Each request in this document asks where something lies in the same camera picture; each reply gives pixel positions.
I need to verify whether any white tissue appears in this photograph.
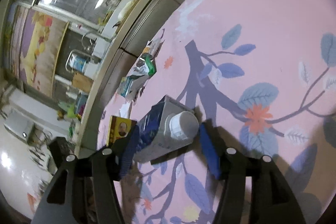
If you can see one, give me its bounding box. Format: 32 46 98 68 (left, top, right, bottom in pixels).
119 101 133 119

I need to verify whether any pink floral tablecloth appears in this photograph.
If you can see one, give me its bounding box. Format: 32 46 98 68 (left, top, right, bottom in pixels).
97 0 336 224

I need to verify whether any colourful patterned curtain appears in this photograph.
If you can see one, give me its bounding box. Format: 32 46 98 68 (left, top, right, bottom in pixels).
3 3 69 97

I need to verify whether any chrome sink faucet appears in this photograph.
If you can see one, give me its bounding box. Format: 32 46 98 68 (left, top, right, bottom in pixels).
65 31 112 72

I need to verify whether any blue milk carton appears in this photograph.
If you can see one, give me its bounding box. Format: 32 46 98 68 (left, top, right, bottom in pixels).
134 95 199 163

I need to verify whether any blue white tissue pack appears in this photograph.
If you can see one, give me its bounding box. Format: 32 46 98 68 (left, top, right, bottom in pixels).
117 75 149 101

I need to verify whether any white green torn packet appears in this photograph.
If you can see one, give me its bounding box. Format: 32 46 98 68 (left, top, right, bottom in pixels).
131 38 162 77

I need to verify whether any yellow long box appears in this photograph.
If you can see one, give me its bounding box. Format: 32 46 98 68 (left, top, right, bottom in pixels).
106 116 137 146

